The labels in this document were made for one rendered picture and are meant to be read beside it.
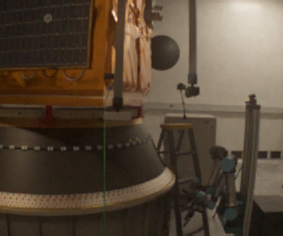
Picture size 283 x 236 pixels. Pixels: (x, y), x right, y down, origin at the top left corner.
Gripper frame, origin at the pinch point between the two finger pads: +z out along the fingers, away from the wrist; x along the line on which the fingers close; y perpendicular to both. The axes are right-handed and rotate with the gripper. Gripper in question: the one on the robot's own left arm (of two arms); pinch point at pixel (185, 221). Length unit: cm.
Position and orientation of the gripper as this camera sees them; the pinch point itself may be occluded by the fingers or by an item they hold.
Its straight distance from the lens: 294.7
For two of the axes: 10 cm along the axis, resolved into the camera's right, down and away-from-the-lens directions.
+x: -2.1, 1.6, -9.7
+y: -9.0, -4.3, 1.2
